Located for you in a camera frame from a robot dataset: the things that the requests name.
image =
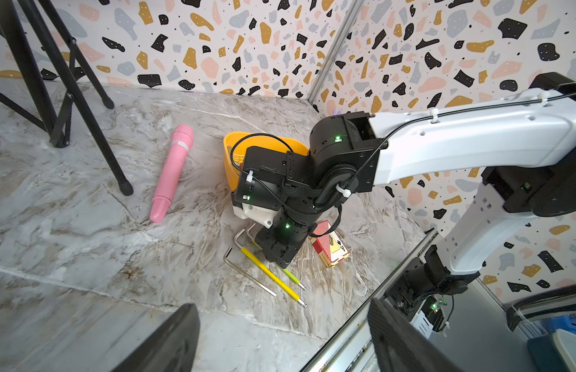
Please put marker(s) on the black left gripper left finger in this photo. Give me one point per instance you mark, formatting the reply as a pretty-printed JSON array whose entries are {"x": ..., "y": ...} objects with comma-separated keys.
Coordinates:
[{"x": 172, "y": 347}]

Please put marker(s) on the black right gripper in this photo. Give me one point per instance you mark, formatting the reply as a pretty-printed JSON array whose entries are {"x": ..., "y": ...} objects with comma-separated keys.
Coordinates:
[{"x": 283, "y": 240}]

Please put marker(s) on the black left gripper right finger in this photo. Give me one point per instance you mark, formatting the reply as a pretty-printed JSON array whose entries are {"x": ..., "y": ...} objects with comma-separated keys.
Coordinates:
[{"x": 400, "y": 347}]

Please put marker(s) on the green sleeved hex key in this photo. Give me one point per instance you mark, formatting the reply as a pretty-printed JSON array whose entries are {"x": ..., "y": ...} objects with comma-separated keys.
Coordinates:
[{"x": 288, "y": 273}]

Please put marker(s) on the yellow sleeved hex key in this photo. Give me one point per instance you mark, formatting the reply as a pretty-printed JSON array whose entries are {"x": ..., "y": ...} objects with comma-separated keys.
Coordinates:
[{"x": 288, "y": 290}]

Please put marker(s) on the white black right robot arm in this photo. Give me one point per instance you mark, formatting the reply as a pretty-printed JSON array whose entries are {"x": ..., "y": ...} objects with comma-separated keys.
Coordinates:
[{"x": 525, "y": 144}]

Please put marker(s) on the playing card box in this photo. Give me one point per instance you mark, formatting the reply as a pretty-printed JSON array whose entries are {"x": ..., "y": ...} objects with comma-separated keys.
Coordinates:
[{"x": 330, "y": 249}]

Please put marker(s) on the bare silver hex key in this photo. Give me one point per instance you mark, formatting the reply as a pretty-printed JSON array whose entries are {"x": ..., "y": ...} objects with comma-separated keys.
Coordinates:
[{"x": 245, "y": 274}]

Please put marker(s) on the yellow plastic storage box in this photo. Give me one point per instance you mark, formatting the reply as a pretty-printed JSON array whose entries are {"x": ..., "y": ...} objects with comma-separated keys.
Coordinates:
[{"x": 232, "y": 174}]

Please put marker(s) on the pink cylindrical massager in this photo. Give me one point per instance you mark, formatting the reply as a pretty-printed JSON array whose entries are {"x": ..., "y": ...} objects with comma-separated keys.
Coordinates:
[{"x": 180, "y": 145}]

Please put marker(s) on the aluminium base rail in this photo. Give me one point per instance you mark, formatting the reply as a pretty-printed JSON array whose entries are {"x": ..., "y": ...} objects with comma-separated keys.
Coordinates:
[{"x": 351, "y": 348}]

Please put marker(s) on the aluminium corner post right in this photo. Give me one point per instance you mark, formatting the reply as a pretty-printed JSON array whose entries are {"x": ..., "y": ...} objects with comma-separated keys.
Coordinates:
[{"x": 333, "y": 52}]

